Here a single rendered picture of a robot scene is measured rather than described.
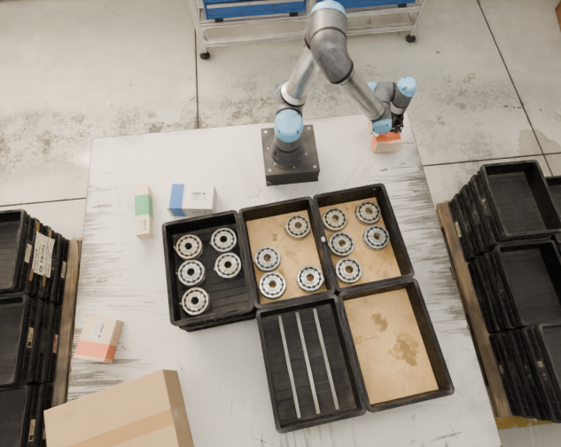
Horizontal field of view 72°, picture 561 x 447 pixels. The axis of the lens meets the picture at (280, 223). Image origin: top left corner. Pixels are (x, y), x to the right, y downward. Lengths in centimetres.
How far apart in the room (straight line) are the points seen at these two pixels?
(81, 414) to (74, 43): 296
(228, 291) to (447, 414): 94
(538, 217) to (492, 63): 163
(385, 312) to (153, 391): 87
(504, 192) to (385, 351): 120
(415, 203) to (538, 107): 184
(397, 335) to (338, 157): 87
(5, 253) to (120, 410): 115
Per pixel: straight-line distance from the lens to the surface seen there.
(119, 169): 201
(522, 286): 232
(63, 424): 158
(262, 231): 158
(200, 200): 171
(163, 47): 351
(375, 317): 153
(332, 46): 131
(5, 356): 233
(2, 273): 232
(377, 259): 159
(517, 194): 238
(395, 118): 175
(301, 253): 155
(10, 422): 241
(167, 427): 146
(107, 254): 185
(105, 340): 168
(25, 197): 309
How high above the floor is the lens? 230
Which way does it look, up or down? 68 degrees down
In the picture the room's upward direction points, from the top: 1 degrees counter-clockwise
